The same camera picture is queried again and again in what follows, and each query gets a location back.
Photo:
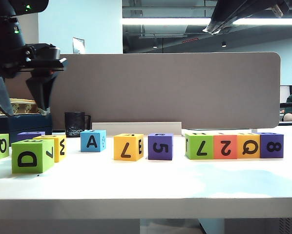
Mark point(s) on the white wall poster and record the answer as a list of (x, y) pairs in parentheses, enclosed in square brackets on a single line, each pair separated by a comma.
[(78, 46)]

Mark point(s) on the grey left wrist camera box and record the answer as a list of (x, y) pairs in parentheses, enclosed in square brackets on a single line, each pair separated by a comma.
[(48, 52)]

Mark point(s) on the red ceiling sign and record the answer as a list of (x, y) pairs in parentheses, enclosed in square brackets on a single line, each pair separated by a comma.
[(190, 40)]

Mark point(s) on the purple 8 block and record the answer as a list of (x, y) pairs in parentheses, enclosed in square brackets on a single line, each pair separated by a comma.
[(263, 153)]

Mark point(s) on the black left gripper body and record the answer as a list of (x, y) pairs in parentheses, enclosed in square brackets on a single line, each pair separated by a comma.
[(11, 63)]

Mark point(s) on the gold ornate tray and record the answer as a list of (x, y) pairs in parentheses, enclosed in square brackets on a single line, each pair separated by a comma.
[(24, 107)]

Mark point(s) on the background computer monitor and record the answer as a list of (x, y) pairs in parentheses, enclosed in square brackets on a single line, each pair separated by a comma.
[(285, 93)]

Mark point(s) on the green duck D block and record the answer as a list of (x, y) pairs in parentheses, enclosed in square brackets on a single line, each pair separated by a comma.
[(26, 146)]

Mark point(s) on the yellow Q block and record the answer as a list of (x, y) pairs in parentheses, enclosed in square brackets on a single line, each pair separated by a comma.
[(241, 153)]

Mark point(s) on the dark blue box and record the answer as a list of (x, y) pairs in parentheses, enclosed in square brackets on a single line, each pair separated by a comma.
[(26, 126)]

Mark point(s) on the purple giraffe 5 block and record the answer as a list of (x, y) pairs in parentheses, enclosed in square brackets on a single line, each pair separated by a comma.
[(169, 154)]

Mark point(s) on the white table leg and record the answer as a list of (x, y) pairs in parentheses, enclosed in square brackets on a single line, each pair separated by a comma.
[(212, 226)]

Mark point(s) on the blue A letter block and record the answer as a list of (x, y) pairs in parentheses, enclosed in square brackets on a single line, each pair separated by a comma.
[(83, 136)]

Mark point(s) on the green J 7 block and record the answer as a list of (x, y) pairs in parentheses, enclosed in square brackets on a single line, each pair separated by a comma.
[(190, 156)]

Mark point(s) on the ceiling light strip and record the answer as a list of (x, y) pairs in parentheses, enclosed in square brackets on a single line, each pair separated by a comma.
[(160, 21)]

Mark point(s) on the grey vented cabinet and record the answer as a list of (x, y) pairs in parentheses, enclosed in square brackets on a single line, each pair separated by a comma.
[(258, 226)]

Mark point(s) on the yellow whale W block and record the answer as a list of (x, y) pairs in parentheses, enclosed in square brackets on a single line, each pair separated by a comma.
[(56, 146)]

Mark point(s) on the yellow 7 E block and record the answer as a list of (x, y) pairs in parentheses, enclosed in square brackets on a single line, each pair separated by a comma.
[(119, 156)]

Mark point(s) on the red 2 block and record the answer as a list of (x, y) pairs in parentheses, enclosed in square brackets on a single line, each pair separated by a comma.
[(231, 153)]

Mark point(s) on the purple O B block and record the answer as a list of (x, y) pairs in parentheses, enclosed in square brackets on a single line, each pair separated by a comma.
[(24, 137)]

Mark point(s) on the black mug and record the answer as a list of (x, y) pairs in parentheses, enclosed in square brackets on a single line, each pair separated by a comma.
[(74, 122)]

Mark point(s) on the grey-brown desk divider panel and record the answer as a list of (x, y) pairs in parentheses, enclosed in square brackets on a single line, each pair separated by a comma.
[(185, 92)]

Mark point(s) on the black ceiling spotlight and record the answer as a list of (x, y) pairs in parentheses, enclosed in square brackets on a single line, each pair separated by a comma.
[(223, 44)]

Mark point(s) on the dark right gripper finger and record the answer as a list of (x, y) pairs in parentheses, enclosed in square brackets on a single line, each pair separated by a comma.
[(248, 11), (221, 12)]

